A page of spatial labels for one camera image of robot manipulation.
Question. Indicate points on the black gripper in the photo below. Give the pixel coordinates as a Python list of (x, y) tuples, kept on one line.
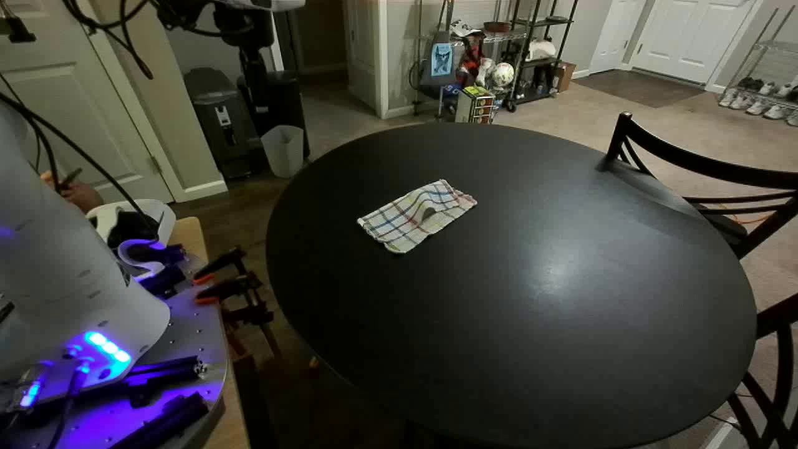
[(246, 27)]

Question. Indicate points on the checked white tea towel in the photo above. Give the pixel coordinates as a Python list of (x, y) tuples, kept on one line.
[(408, 221)]

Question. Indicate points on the black square bin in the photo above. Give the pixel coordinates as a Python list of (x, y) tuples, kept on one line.
[(287, 100)]

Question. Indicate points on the black pedal trash bin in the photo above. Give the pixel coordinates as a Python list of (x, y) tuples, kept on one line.
[(219, 127)]

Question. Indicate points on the white wastebasket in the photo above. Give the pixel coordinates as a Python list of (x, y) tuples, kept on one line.
[(286, 152)]

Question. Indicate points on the wooden cart top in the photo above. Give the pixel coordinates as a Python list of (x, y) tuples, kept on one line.
[(194, 239)]

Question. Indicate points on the white interior door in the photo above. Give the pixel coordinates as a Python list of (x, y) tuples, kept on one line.
[(84, 100)]

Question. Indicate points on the blue white sign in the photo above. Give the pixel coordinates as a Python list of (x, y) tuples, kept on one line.
[(445, 62)]

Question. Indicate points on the black red clamp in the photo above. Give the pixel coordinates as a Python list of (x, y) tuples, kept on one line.
[(249, 315), (220, 266), (229, 288)]

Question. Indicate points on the white VR headset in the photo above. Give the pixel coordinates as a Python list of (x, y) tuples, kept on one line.
[(104, 218)]

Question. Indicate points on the VR controller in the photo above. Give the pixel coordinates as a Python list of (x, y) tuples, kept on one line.
[(138, 250)]

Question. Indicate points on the white ball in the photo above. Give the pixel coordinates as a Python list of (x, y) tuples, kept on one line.
[(502, 77)]

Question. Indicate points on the white device with blue light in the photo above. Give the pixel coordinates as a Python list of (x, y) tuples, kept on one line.
[(194, 334)]

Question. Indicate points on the black metal shelf rack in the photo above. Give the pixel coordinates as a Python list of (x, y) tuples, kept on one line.
[(533, 52)]

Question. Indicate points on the brown cardboard box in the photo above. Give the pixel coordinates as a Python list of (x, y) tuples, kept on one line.
[(564, 77)]

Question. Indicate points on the round black table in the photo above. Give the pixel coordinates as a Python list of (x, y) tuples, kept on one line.
[(539, 334)]

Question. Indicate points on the grey door mat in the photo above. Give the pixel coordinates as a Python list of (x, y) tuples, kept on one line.
[(640, 89)]

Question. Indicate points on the black cross-back chair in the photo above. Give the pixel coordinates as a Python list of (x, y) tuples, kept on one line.
[(776, 315), (664, 152)]

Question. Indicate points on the white entrance door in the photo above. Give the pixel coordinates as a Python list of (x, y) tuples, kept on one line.
[(695, 39)]

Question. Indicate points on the white shoe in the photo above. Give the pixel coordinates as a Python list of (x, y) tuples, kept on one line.
[(726, 98), (743, 100), (758, 105), (775, 112)]

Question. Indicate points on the black mounting bracket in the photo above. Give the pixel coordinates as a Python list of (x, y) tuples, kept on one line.
[(165, 376), (165, 425)]

